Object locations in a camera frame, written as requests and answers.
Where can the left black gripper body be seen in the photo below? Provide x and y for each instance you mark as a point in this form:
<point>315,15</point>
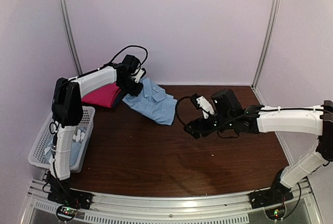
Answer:
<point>129,88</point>

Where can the folded dark blue cloth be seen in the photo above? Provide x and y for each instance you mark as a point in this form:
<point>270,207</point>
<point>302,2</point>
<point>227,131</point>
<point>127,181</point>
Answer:
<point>117,99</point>

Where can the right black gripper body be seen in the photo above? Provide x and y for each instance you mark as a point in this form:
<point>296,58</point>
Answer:
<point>206,131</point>

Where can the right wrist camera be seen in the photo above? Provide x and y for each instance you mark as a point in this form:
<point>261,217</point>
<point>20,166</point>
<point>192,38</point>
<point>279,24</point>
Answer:
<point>201,103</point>

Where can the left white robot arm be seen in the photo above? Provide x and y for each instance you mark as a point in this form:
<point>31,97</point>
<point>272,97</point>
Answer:
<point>67,110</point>

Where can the light blue shirt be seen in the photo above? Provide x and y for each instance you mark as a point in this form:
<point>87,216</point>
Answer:
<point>153,102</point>

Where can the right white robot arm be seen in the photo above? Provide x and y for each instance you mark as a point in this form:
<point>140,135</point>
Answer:
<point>225,112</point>

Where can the aluminium front rail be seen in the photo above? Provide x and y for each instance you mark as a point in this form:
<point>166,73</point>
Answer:
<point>227,208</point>

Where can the left aluminium corner post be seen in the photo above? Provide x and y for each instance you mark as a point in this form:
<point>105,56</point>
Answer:
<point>69,36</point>

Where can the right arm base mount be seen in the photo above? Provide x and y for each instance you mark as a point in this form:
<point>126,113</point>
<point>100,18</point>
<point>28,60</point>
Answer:
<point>276,194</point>

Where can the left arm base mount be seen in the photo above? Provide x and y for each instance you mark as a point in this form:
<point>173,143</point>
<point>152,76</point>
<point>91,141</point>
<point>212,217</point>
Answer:
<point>69,199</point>

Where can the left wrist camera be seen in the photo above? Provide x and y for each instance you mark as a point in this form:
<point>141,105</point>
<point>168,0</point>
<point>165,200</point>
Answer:
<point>140,74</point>

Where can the white plastic laundry basket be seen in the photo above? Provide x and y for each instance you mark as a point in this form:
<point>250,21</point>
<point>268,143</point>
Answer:
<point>36,155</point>

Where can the aluminium corner post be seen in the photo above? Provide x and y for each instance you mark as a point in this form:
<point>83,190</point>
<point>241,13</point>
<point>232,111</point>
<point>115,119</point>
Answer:
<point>69,36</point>
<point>275,4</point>

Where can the folded pink cloth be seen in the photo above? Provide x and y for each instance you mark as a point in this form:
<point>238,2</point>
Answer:
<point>104,96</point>

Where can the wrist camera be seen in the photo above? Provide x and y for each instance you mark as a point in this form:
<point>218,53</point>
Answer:
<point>201,103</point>
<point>140,74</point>

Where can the right aluminium corner post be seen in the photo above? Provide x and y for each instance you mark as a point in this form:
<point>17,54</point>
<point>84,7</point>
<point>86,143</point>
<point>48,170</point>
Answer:
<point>275,4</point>

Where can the blue printed garment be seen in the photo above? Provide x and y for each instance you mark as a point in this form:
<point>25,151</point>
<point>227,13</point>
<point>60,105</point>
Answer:
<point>77,143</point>

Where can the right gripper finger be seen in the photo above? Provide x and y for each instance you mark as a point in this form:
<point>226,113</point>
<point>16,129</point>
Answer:
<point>190,127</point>
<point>194,134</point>

